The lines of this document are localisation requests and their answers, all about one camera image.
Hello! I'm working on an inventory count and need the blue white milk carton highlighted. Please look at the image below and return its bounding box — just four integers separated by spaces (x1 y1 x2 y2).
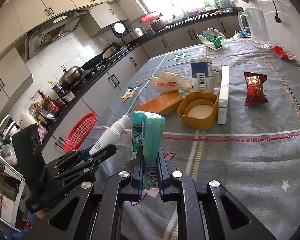
190 57 214 93

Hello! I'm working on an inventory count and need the black hanging cable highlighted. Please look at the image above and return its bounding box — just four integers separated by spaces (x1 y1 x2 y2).
263 0 282 24

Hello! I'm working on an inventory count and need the long white box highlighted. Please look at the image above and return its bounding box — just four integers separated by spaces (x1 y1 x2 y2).
218 66 230 125

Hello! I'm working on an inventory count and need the dark soy sauce bottle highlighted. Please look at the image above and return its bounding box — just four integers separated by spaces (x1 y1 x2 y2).
47 81 66 100

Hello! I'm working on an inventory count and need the red crumpled wrapper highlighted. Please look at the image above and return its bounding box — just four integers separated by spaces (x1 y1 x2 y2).
270 46 296 60

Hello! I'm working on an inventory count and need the range hood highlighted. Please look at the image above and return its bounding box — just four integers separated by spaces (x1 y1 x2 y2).
24 10 89 61

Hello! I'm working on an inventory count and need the white electric kettle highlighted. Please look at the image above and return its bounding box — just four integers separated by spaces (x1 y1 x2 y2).
0 114 21 144

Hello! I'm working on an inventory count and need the red plastic basket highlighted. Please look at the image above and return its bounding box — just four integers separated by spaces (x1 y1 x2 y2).
64 112 97 153

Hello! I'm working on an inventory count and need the white printed plastic bag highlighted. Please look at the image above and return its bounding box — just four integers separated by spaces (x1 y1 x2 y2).
150 71 193 94

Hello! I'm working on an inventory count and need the steel cooking pot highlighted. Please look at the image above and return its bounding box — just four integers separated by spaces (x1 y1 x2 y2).
122 28 144 44

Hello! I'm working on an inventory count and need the orange container lid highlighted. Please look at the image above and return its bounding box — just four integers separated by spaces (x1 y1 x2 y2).
136 90 184 116

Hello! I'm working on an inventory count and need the red lid bowl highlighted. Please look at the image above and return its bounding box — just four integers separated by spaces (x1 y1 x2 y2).
141 13 159 23

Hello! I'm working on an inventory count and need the red snack packet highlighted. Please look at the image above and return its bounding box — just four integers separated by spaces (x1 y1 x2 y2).
244 72 268 106

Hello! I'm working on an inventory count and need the steel pot with lid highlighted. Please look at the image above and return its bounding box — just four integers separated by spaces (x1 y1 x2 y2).
59 64 83 90

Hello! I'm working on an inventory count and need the teal cartoon carton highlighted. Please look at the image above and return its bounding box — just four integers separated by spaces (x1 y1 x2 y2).
132 111 165 190

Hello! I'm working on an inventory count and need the white spray bottle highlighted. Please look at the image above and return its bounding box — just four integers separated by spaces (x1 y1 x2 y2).
89 115 130 155

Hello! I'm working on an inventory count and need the red sauce bottle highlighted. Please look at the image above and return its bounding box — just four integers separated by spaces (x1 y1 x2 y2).
38 90 59 114

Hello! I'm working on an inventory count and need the glass pitcher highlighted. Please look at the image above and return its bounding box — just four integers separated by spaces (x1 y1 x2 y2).
238 8 270 49

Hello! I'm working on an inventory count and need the white rice cooker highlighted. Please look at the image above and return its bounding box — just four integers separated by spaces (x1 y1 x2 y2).
110 20 129 38

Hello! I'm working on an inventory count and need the black wok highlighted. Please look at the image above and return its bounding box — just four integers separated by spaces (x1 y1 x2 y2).
81 52 104 70

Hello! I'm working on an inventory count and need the yellow square container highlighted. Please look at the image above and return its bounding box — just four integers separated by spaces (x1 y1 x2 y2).
177 92 218 131

